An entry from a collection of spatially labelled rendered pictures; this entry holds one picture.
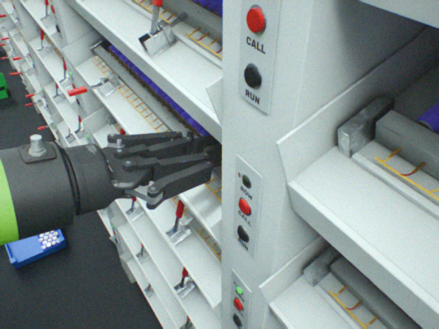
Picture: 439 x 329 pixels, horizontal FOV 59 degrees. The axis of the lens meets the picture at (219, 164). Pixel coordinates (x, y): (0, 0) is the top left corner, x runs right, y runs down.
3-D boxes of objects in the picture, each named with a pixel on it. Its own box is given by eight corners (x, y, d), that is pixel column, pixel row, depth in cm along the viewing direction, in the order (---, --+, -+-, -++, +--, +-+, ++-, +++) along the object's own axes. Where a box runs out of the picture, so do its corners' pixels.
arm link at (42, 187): (5, 208, 44) (23, 265, 39) (-12, 119, 38) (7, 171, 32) (60, 195, 48) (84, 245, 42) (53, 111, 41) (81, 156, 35)
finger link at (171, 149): (117, 183, 46) (112, 176, 47) (192, 159, 53) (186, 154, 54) (117, 155, 44) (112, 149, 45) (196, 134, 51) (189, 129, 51)
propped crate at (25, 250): (67, 246, 159) (65, 239, 152) (16, 269, 150) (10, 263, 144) (42, 187, 169) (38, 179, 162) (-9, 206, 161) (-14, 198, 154)
